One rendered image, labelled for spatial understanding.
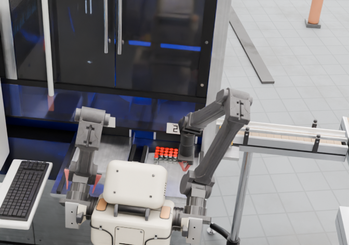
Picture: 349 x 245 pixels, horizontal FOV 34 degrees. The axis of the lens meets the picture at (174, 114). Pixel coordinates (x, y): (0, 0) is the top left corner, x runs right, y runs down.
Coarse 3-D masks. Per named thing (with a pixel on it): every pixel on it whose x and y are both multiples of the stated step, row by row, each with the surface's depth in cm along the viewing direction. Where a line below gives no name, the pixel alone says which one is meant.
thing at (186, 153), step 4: (180, 144) 233; (180, 148) 234; (184, 148) 232; (188, 148) 232; (192, 148) 233; (180, 152) 235; (184, 152) 233; (188, 152) 233; (192, 152) 235; (180, 156) 234; (184, 156) 234; (188, 156) 234; (192, 156) 235; (180, 160) 233; (184, 160) 233; (188, 160) 232; (192, 160) 232
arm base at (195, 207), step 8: (192, 200) 203; (200, 200) 203; (184, 208) 204; (192, 208) 201; (200, 208) 201; (184, 216) 200; (192, 216) 200; (200, 216) 200; (208, 216) 200; (208, 224) 207
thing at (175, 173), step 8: (152, 160) 278; (168, 168) 273; (176, 168) 274; (192, 168) 275; (168, 176) 268; (176, 176) 269; (168, 184) 264; (176, 184) 264; (168, 192) 259; (176, 192) 260; (176, 200) 253; (184, 200) 253
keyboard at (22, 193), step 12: (24, 168) 276; (36, 168) 276; (12, 180) 269; (24, 180) 268; (36, 180) 269; (12, 192) 261; (24, 192) 261; (36, 192) 263; (12, 204) 254; (24, 204) 255; (0, 216) 249; (12, 216) 249; (24, 216) 249
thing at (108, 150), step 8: (104, 136) 292; (112, 136) 292; (120, 136) 293; (104, 144) 286; (112, 144) 286; (120, 144) 287; (128, 144) 287; (96, 152) 280; (104, 152) 281; (112, 152) 281; (120, 152) 282; (128, 152) 282; (72, 160) 269; (96, 160) 275; (104, 160) 275; (128, 160) 275; (104, 168) 270; (104, 176) 264
